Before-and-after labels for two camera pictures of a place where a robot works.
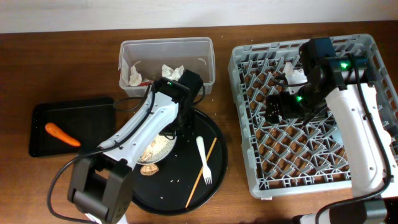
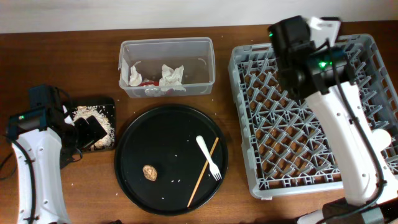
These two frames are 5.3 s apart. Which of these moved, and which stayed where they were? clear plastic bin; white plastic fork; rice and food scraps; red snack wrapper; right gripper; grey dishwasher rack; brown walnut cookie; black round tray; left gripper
Moved: white plastic fork; right gripper; rice and food scraps; brown walnut cookie; left gripper
Stayed: clear plastic bin; red snack wrapper; black round tray; grey dishwasher rack
